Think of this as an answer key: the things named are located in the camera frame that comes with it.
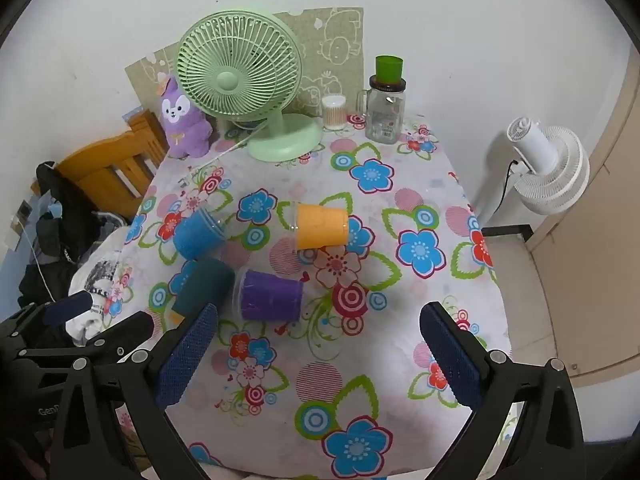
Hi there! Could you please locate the orange plastic cup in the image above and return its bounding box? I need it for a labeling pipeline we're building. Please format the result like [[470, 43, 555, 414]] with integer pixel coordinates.
[[292, 203, 349, 250]]

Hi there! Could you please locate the floral tablecloth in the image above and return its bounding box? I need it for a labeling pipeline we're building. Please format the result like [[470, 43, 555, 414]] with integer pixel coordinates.
[[104, 117, 510, 479]]

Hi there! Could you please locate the pile of clothes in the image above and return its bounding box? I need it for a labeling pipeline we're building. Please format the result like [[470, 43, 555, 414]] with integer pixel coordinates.
[[17, 162, 129, 347]]

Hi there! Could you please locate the cotton swab container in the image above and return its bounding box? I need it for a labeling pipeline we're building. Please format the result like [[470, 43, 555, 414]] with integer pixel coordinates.
[[321, 94, 347, 130]]

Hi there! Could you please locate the dark green cup orange rim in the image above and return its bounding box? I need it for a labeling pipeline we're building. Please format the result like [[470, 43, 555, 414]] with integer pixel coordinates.
[[168, 257, 235, 324]]

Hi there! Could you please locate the white fan power cable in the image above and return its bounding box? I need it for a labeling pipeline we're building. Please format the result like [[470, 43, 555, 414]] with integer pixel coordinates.
[[192, 119, 274, 174]]

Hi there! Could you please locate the beige cartoon wall board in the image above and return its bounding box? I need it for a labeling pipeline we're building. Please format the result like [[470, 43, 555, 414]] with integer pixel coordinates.
[[125, 8, 366, 116]]

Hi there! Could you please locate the green desk fan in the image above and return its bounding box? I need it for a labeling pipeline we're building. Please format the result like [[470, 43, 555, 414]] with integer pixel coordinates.
[[175, 10, 322, 162]]

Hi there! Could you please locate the purple plush toy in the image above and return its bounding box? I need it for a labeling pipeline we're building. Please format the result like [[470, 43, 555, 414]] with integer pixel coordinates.
[[157, 76, 213, 159]]

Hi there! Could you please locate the white circulator fan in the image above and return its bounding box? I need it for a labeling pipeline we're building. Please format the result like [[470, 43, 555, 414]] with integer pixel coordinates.
[[478, 116, 590, 226]]

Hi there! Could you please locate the glass jar with handle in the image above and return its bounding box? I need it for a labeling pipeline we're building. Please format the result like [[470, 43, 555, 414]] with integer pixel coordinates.
[[356, 75, 406, 144]]

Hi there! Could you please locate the blue plastic cup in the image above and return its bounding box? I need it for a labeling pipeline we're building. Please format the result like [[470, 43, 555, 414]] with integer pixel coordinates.
[[174, 207, 227, 260]]

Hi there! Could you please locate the green cup on jar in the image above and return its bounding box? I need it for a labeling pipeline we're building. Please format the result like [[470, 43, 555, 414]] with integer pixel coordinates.
[[375, 55, 404, 84]]

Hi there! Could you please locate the wooden chair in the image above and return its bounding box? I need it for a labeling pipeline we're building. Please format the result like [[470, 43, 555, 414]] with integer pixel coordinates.
[[30, 110, 168, 220]]

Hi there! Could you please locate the purple plastic cup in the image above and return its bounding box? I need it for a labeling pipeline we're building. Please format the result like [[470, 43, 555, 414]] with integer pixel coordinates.
[[231, 269, 304, 323]]

